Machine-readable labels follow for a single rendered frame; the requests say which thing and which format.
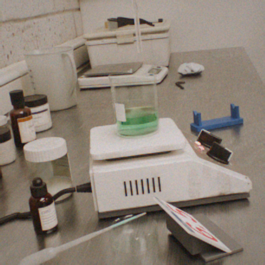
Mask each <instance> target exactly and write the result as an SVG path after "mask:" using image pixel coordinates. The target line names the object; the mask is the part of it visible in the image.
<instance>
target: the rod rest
mask: <svg viewBox="0 0 265 265"><path fill-rule="evenodd" d="M230 112H231V116H229V117H220V118H215V119H210V120H206V121H202V118H201V113H200V112H198V113H197V111H196V110H193V120H194V123H191V124H190V128H191V129H192V130H194V131H196V132H200V131H202V130H205V131H208V130H213V129H216V128H222V127H227V126H230V125H236V124H243V123H244V118H242V117H240V115H239V106H238V105H237V106H235V105H234V103H231V104H230Z"/></svg>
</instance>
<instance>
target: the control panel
mask: <svg viewBox="0 0 265 265"><path fill-rule="evenodd" d="M181 132H182V134H183V135H184V137H185V138H186V139H187V141H188V143H189V145H190V146H191V147H192V149H193V150H194V152H195V154H196V155H197V156H198V157H199V158H201V159H204V160H207V161H210V162H211V163H214V164H216V165H219V166H222V167H224V168H227V169H230V170H232V171H233V172H236V173H240V174H243V175H244V176H247V175H246V173H244V172H243V170H242V168H241V167H240V166H239V165H238V164H237V163H236V161H235V160H234V159H232V157H231V158H230V160H229V162H230V163H229V165H226V164H222V163H220V162H218V161H216V160H214V159H211V158H210V157H209V156H208V155H207V154H206V152H207V151H209V148H207V147H205V146H203V145H199V144H196V143H195V141H197V139H198V137H195V136H194V135H191V134H189V133H187V132H184V131H181ZM199 146H202V147H203V149H201V148H199Z"/></svg>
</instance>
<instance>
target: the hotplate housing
mask: <svg viewBox="0 0 265 265"><path fill-rule="evenodd" d="M181 133H182V132H181ZM182 135H183V134H182ZM183 137H184V135H183ZM184 138H185V137H184ZM185 139H186V138H185ZM89 175H90V180H91V181H90V182H87V183H83V184H82V185H78V186H76V191H77V193H79V192H81V193H83V192H84V193H87V192H88V193H93V201H94V204H95V211H98V217H99V218H106V217H111V216H123V215H130V214H137V213H142V212H150V211H157V210H161V209H163V208H162V207H161V206H160V205H159V204H158V203H157V202H156V201H155V200H154V199H153V198H154V197H157V198H159V199H160V200H162V201H164V202H167V203H168V204H170V205H172V206H174V207H175V208H180V207H185V206H192V205H200V204H205V203H212V202H219V201H231V200H236V199H243V198H249V197H250V193H249V191H250V189H252V185H251V181H250V179H249V178H248V176H244V175H243V174H240V173H236V172H233V171H232V170H230V169H227V168H224V167H222V166H219V165H216V164H214V163H211V162H210V161H207V160H204V159H201V158H199V157H198V156H197V155H196V154H195V152H194V150H193V149H192V147H191V146H190V145H189V143H188V141H187V139H186V147H185V148H182V149H179V150H172V151H164V152H155V153H147V154H139V155H134V156H127V157H119V158H114V159H102V160H94V159H91V158H90V155H89Z"/></svg>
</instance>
